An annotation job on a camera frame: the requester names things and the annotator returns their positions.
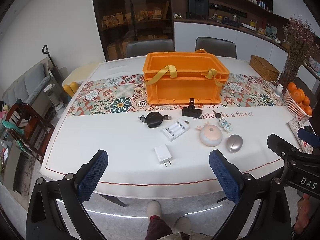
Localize silver oval pebble case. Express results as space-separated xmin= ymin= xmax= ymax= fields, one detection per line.
xmin=226 ymin=134 xmax=243 ymax=153

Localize astronaut figure keychain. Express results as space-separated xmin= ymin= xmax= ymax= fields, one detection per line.
xmin=213 ymin=110 xmax=232 ymax=133

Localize pink round night light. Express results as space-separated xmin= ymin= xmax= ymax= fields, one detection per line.
xmin=197 ymin=122 xmax=223 ymax=147

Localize black clip-on device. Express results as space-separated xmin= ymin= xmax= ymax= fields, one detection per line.
xmin=182 ymin=98 xmax=202 ymax=119

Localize white battery charger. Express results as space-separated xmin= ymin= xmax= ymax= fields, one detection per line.
xmin=162 ymin=119 xmax=190 ymax=142

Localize white USB wall charger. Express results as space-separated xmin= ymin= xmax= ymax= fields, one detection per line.
xmin=154 ymin=144 xmax=172 ymax=167

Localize black retractable cable reel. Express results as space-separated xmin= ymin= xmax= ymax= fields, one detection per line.
xmin=139 ymin=112 xmax=171 ymax=128

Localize operator right hand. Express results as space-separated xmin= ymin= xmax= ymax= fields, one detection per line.
xmin=294 ymin=193 xmax=314 ymax=234

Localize floral placemat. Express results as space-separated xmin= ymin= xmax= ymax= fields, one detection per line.
xmin=287 ymin=118 xmax=315 ymax=155

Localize basket of oranges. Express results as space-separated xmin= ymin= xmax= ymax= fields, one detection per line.
xmin=284 ymin=82 xmax=312 ymax=122

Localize white small cup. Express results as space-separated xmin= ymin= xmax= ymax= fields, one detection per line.
xmin=274 ymin=83 xmax=283 ymax=97

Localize woven wicker box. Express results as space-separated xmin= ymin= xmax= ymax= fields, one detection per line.
xmin=249 ymin=55 xmax=280 ymax=81

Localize wooden baby chair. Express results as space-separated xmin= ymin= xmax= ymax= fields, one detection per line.
xmin=2 ymin=103 xmax=55 ymax=163

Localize dried flower vase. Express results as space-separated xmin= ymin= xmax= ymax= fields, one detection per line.
xmin=278 ymin=15 xmax=319 ymax=91

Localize operator slippered feet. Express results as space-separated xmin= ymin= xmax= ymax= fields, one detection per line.
xmin=145 ymin=200 xmax=191 ymax=240

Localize right grey dining chair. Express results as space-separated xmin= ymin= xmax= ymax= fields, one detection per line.
xmin=195 ymin=37 xmax=237 ymax=59

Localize grey dining chair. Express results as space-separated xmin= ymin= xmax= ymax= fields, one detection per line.
xmin=195 ymin=37 xmax=237 ymax=59
xmin=126 ymin=38 xmax=175 ymax=57

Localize orange plastic storage crate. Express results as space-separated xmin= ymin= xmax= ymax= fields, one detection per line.
xmin=143 ymin=49 xmax=230 ymax=105

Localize white tower fan heater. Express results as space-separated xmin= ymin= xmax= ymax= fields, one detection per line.
xmin=43 ymin=83 xmax=63 ymax=111

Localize grey sofa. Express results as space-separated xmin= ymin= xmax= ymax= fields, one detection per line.
xmin=2 ymin=62 xmax=51 ymax=107

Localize black upright vacuum cleaner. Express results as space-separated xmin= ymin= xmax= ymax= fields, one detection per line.
xmin=42 ymin=44 xmax=64 ymax=86

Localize patterned tile table runner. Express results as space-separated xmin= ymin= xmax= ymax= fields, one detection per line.
xmin=68 ymin=73 xmax=285 ymax=116

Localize black coffee machine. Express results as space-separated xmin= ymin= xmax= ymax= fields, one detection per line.
xmin=188 ymin=0 xmax=209 ymax=18

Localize left grey dining chair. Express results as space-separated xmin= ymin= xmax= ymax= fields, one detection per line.
xmin=126 ymin=38 xmax=175 ymax=57

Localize dark wooden shelf cabinet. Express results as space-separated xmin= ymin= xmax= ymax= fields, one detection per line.
xmin=93 ymin=0 xmax=174 ymax=61

